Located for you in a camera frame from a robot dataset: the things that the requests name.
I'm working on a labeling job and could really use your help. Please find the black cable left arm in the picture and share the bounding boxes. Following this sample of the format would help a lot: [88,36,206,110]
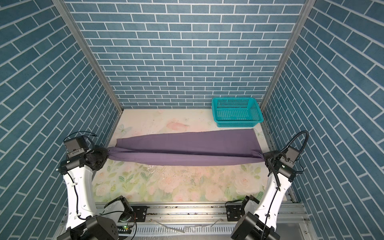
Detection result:
[62,131,98,143]

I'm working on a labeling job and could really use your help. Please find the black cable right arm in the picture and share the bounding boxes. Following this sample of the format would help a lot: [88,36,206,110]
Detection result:
[266,130,310,190]

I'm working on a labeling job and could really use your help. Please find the purple trousers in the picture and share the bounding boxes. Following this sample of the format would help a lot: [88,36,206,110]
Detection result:
[109,129,265,167]

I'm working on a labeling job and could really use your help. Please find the teal plastic basket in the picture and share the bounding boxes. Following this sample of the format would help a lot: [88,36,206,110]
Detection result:
[212,98,264,128]

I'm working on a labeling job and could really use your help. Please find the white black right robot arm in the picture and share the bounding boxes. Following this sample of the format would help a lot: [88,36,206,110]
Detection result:
[231,149,300,240]

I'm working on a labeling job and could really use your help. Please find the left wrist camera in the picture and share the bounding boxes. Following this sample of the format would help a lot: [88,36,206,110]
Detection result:
[64,136,90,159]

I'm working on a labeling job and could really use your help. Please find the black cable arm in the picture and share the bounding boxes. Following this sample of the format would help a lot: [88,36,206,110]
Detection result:
[266,130,310,190]
[62,131,98,143]

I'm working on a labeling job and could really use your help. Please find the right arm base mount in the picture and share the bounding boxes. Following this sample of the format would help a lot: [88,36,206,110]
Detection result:
[225,204,245,222]

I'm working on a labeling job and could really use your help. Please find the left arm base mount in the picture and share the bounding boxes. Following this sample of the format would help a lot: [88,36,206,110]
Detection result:
[129,205,148,223]

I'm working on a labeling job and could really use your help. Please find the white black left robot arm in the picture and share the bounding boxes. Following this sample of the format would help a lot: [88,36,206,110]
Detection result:
[58,146,133,240]

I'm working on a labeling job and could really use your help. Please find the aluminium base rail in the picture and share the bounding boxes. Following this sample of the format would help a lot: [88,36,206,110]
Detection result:
[53,202,316,240]

